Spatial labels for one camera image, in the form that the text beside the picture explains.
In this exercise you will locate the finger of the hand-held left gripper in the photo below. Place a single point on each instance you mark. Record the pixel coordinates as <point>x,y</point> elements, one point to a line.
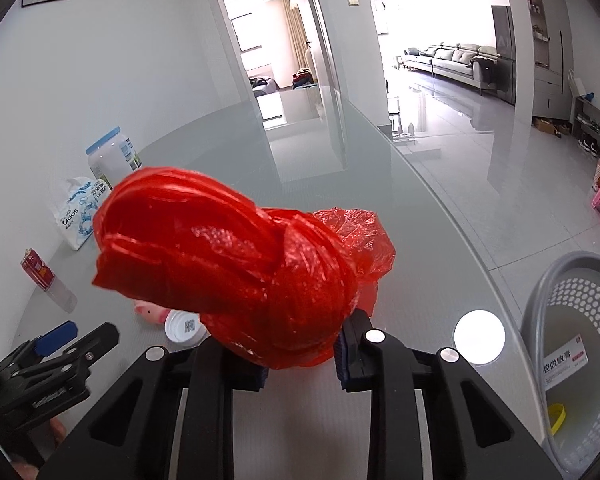
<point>85,350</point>
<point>57,335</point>

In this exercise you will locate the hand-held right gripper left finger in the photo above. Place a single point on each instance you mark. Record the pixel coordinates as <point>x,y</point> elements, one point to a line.
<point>261,381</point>

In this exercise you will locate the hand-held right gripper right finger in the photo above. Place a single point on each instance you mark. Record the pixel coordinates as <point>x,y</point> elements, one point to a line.
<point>341,360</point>

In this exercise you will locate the red plastic bag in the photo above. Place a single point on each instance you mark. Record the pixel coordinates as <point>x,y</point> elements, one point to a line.
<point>230,270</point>

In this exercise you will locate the grey perforated plastic basket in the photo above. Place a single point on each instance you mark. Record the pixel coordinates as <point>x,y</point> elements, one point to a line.
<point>535,310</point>

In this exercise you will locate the person's left hand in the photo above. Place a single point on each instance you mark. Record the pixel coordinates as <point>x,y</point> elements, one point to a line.
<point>59,431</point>

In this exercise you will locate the small pink wrapper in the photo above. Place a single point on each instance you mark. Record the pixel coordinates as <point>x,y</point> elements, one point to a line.
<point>150,312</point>

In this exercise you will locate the white bottle cap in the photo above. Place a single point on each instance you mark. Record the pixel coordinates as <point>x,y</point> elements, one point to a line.
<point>180,329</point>

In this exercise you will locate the white and blue tissue pack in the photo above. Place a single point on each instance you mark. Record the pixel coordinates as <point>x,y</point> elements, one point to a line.
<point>80,210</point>

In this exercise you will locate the white jar with blue lid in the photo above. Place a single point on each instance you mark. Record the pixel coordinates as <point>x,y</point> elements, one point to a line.
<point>112,160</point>

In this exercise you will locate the white box with red label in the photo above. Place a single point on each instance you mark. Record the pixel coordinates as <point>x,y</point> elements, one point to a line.
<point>565,362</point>

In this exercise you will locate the cardboard box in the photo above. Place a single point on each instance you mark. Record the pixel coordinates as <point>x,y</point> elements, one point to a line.
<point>543,125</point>

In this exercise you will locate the grey sofa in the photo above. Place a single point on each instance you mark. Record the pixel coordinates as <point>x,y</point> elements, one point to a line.
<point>455,62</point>

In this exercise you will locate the dark clothing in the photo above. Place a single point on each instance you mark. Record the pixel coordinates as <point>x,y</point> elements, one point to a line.
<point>484,72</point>

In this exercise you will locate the shoe rack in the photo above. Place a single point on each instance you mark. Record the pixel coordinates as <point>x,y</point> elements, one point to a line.
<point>597,127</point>

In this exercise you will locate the white paper bag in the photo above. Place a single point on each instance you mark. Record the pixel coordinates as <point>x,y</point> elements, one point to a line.
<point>577,85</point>

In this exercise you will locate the tall grey cabinet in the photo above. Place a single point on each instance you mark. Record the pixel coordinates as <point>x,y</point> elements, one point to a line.
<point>547,60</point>

